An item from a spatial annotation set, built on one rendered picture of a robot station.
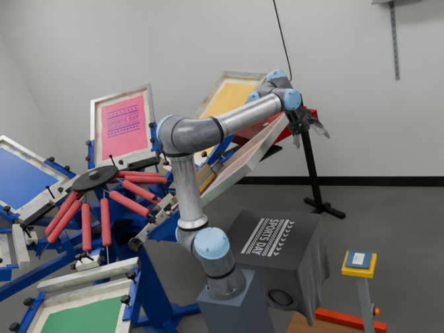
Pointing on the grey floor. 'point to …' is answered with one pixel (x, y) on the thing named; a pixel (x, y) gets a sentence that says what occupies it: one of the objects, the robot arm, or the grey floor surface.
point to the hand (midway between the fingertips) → (314, 143)
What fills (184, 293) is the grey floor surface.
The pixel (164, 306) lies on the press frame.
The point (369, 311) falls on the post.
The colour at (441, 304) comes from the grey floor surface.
